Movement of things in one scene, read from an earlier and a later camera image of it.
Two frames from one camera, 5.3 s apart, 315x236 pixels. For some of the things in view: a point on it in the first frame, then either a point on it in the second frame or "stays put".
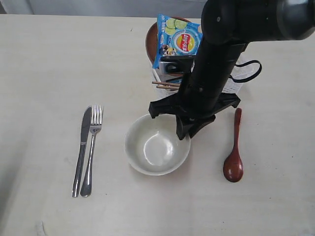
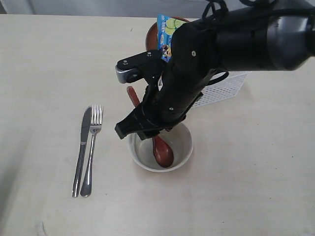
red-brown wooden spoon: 233,170 → 163,152
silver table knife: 84,140 stays put
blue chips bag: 176,37 stays put
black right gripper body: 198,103 → 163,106
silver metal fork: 95,125 stays put
